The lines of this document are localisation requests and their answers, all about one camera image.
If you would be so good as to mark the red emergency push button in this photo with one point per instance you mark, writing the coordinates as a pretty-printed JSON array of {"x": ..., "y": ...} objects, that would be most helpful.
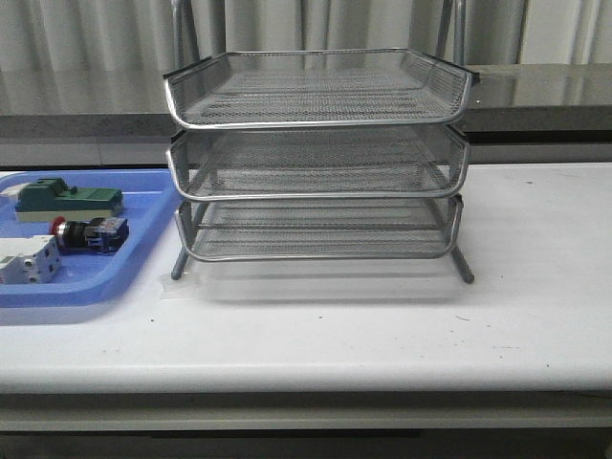
[{"x": 101, "y": 234}]

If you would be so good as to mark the green knife switch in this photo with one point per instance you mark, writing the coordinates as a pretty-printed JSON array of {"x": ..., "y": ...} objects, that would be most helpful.
[{"x": 44, "y": 199}]

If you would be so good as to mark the white circuit breaker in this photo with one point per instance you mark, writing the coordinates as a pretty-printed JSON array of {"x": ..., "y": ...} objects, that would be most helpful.
[{"x": 29, "y": 260}]

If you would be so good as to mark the blue plastic tray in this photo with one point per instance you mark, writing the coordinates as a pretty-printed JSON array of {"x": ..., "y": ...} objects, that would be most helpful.
[{"x": 86, "y": 277}]

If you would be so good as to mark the silver mesh bottom tray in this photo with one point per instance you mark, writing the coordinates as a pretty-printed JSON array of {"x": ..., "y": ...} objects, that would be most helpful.
[{"x": 303, "y": 229}]

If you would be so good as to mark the grey metal rack frame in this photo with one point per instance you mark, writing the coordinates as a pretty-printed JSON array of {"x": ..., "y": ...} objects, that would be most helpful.
[{"x": 187, "y": 52}]

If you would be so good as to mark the grey stone counter ledge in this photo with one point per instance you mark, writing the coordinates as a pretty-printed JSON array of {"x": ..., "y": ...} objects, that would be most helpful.
[{"x": 533, "y": 113}]

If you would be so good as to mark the silver mesh tray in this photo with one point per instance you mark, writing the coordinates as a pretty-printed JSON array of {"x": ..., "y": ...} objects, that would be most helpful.
[
  {"x": 300, "y": 89},
  {"x": 423, "y": 161},
  {"x": 303, "y": 229}
]

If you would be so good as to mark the clear adhesive tape patch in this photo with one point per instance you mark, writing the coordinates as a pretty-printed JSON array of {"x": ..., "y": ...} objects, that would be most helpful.
[{"x": 185, "y": 287}]

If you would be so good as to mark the silver mesh top tray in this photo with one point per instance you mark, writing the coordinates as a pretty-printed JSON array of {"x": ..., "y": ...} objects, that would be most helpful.
[{"x": 300, "y": 89}]

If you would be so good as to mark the white pleated curtain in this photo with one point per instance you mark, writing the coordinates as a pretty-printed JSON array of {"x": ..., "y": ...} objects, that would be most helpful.
[{"x": 130, "y": 35}]

